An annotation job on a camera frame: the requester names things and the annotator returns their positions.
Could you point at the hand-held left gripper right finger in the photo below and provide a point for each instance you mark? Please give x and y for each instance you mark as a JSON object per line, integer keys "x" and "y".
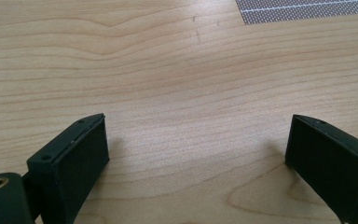
{"x": 332, "y": 161}

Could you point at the grey patterned mat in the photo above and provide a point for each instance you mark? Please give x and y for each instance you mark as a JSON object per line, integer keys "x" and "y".
{"x": 298, "y": 11}

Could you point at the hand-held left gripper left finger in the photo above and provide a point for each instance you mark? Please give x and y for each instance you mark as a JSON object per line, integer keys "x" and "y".
{"x": 74, "y": 161}

